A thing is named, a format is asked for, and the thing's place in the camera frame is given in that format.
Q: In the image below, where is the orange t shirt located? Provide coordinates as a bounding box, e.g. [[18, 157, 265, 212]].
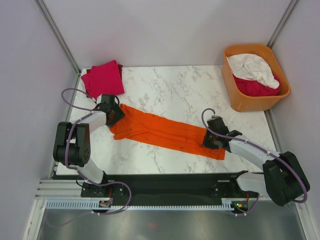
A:
[[109, 103, 226, 161]]

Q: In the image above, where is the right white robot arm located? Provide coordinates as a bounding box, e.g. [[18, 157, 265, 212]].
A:
[[202, 116, 310, 206]]

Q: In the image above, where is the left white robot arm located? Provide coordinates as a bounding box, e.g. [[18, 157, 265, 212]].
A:
[[53, 94, 126, 197]]

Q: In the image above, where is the folded pink t shirt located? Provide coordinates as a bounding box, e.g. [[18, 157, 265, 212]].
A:
[[80, 59, 125, 99]]

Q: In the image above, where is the orange plastic basket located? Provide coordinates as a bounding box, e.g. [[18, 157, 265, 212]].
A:
[[221, 43, 291, 112]]

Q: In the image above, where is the crimson t shirt in basket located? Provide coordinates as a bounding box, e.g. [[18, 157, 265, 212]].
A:
[[233, 75, 281, 97]]

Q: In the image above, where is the white t shirt in basket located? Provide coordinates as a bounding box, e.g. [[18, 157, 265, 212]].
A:
[[227, 53, 280, 89]]

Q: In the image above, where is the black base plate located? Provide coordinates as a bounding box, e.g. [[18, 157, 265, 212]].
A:
[[80, 172, 264, 208]]

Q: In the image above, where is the white slotted cable duct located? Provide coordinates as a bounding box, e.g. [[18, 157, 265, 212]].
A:
[[46, 198, 234, 211]]

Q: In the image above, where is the aluminium rail frame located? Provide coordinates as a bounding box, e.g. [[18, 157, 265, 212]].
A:
[[37, 174, 246, 199]]

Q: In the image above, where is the left corner aluminium post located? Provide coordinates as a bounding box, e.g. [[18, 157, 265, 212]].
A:
[[34, 0, 81, 76]]

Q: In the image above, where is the corner aluminium post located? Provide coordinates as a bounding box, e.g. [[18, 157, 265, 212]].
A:
[[266, 0, 300, 49], [34, 0, 81, 76]]

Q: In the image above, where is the right corner aluminium post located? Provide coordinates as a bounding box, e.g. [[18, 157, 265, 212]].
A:
[[266, 0, 300, 49]]

